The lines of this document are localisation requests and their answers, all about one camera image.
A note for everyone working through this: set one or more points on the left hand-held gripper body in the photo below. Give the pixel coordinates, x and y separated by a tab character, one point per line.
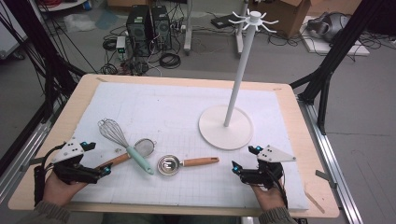
70	152

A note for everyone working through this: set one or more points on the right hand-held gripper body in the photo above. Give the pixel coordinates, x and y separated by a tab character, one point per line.
264	175

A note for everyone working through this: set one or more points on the white utensil stand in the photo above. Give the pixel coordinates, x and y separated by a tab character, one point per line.
225	132

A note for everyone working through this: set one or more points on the person's right hand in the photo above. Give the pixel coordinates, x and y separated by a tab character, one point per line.
271	199

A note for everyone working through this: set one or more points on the person's left hand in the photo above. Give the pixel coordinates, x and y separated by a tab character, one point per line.
60	191

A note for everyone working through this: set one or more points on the white grid mat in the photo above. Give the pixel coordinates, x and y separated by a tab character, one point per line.
174	102

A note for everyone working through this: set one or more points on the small white power box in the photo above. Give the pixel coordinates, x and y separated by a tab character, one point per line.
120	43

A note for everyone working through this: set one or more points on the white stand pole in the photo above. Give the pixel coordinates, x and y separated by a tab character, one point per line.
188	31
239	42

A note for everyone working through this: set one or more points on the white board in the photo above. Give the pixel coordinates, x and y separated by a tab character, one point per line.
317	46

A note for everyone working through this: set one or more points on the clear plastic sheet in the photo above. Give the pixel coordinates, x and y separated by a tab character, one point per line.
79	21

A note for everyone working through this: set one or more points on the black computer tower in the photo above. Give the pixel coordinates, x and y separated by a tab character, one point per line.
161	28
138	31

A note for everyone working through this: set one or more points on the black flat device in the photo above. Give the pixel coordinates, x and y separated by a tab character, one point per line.
222	21

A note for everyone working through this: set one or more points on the cardboard box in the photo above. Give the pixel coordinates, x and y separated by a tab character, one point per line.
289	15

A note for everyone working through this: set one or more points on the grey headset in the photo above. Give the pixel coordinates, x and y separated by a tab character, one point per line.
330	26

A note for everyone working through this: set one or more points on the metal rail bracket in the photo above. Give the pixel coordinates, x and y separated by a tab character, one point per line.
31	163
325	178

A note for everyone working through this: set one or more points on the aluminium rail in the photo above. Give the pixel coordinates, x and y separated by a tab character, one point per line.
330	155
28	146

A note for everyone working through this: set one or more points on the black metal frame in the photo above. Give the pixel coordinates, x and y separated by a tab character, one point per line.
336	56
46	62

